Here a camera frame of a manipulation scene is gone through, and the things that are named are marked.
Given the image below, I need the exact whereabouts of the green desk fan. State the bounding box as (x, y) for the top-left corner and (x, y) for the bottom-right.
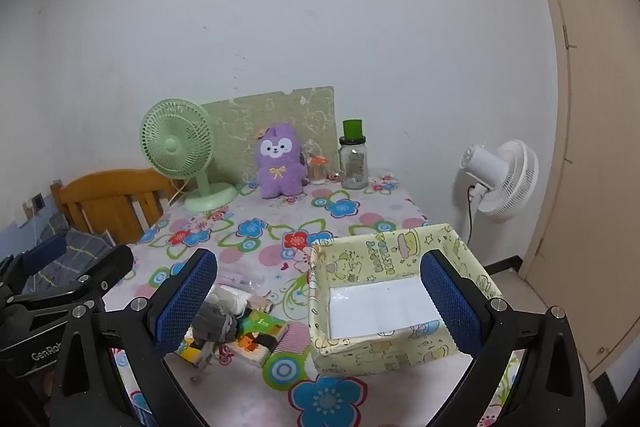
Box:
(140, 98), (238, 212)

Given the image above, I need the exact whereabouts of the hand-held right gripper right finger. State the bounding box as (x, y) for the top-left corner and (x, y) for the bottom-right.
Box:
(420, 250), (587, 427)

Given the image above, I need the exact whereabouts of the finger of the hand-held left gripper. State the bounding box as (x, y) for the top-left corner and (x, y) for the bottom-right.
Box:
(20, 234), (68, 283)
(75, 245), (135, 304)

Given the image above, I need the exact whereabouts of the purple plush toy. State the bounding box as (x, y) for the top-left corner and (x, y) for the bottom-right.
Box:
(255, 123), (310, 199)

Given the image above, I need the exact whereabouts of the pink packet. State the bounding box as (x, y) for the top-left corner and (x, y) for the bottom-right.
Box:
(270, 321), (312, 355)

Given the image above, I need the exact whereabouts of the green patterned board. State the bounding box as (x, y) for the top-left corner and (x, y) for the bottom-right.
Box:
(201, 86), (336, 185)

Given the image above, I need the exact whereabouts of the clear plastic package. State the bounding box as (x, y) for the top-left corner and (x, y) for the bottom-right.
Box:
(215, 263), (268, 290)

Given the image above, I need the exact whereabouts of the glass jar with green lid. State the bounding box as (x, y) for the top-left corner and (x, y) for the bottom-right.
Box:
(339, 119), (369, 190)

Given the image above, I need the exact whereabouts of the small jar with orange bow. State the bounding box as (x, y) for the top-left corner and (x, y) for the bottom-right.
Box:
(306, 139), (330, 185)

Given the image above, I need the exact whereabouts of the plaid grey bedding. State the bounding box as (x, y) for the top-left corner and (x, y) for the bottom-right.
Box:
(20, 213), (126, 295)

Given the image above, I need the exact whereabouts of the white standing fan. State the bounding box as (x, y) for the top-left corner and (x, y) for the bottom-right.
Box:
(460, 139), (540, 222)

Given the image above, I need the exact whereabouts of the black fan power cable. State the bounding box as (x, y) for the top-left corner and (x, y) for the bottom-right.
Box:
(466, 184), (479, 243)

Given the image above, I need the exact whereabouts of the yellow patterned storage box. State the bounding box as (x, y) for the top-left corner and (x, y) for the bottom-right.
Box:
(306, 223), (503, 377)

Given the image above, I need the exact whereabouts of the beige wooden door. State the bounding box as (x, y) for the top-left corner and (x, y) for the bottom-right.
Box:
(512, 0), (640, 380)

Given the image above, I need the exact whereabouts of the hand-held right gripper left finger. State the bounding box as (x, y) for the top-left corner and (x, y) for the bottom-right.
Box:
(49, 248), (219, 427)

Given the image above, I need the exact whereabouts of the grey sock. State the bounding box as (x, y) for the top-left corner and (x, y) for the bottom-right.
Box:
(192, 294), (240, 345)

